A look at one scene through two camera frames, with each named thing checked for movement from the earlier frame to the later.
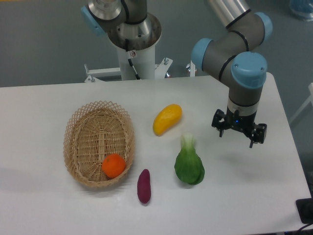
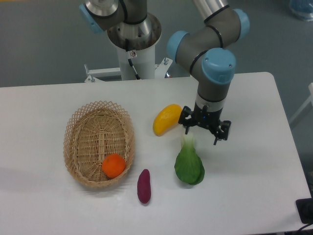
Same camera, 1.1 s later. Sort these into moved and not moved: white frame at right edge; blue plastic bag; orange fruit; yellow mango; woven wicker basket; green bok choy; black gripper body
Moved: black gripper body
Not moved: white frame at right edge; woven wicker basket; green bok choy; yellow mango; orange fruit; blue plastic bag
